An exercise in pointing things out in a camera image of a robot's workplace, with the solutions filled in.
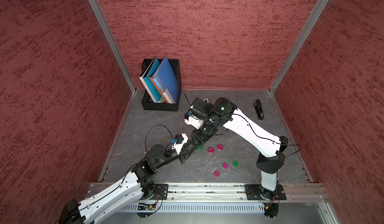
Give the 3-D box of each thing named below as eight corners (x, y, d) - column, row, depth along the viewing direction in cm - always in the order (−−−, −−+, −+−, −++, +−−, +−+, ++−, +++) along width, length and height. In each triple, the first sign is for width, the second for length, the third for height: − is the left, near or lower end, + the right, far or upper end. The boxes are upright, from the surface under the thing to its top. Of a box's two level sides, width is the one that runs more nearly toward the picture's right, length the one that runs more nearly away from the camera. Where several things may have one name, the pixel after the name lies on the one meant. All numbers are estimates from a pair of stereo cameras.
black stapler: (258, 119, 106) (260, 115, 102) (252, 102, 116) (254, 99, 112) (263, 119, 106) (265, 115, 103) (257, 102, 116) (259, 99, 112)
